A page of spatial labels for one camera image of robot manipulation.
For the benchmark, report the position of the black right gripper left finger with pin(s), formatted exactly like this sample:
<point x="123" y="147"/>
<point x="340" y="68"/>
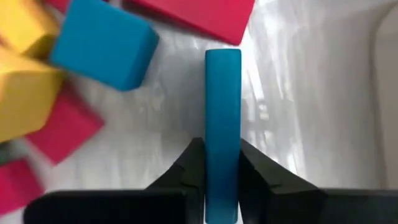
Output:
<point x="140" y="208"/>

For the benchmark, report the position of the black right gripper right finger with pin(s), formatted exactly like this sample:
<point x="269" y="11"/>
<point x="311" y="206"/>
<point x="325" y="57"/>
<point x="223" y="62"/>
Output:
<point x="295" y="205"/>

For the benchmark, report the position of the blue wooden long block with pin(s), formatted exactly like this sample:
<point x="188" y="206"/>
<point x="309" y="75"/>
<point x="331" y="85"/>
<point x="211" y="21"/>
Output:
<point x="222" y="124"/>

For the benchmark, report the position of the red wooden long block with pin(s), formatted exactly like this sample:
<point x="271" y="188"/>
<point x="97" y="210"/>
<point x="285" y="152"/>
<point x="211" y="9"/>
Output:
<point x="59" y="4"/>
<point x="202" y="18"/>
<point x="65" y="130"/>

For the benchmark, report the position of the red wooden cube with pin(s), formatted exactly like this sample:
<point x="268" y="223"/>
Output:
<point x="15" y="186"/>

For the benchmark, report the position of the yellow wooden long block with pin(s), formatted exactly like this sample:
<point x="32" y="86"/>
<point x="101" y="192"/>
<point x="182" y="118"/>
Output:
<point x="21" y="25"/>
<point x="25" y="99"/>

